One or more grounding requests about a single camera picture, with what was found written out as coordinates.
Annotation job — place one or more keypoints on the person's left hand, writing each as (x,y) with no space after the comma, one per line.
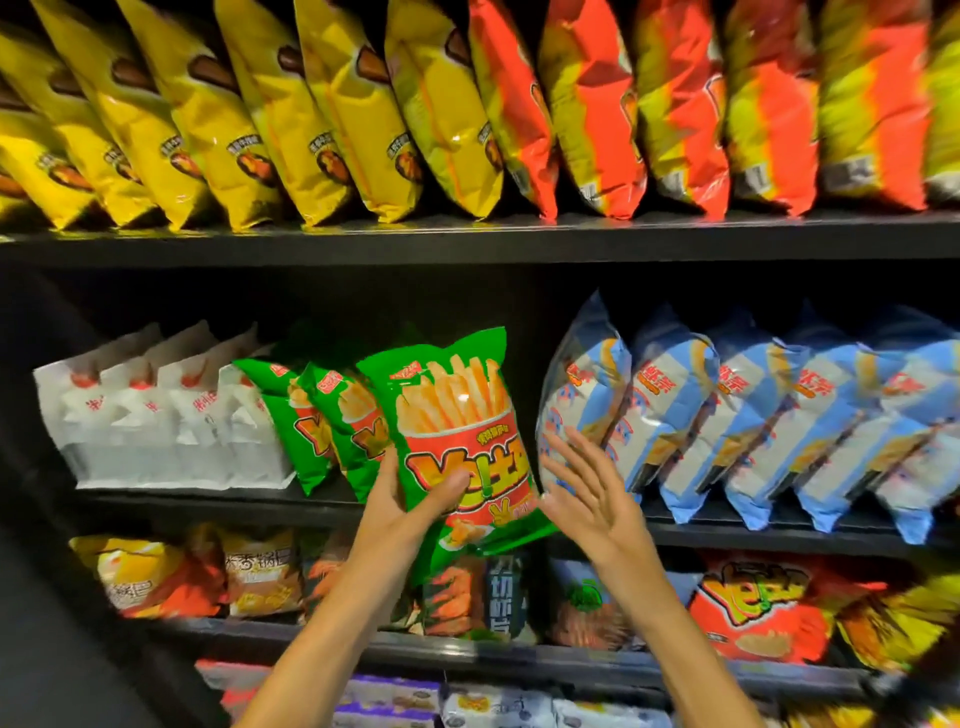
(402,525)

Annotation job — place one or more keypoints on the person's right forearm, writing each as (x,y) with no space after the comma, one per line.
(690,645)

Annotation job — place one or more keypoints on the dark shrimp chip bags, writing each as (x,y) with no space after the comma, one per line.
(323,567)
(578,608)
(473,600)

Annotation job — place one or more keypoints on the person's left forearm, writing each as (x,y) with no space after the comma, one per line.
(315,653)

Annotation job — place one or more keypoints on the orange yellow snack bag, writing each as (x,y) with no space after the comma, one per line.
(128,578)

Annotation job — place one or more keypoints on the row of plain white bags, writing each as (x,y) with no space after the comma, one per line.
(135,420)

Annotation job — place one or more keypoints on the row of orange chip bags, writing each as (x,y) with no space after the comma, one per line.
(750,608)

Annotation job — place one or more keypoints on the row of orange snack bags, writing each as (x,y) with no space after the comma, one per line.
(675,90)

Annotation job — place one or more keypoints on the row of yellow chip bags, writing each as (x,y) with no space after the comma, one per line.
(225,105)

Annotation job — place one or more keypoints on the person's right hand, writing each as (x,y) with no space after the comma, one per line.
(600,510)

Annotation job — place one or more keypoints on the black metal shelf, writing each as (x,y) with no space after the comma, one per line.
(450,240)

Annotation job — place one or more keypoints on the tan snack bag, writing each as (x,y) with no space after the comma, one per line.
(263,570)

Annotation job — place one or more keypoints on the row of green snack bags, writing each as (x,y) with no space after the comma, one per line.
(323,420)

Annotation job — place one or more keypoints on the green fries snack bag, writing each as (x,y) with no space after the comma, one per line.
(450,420)

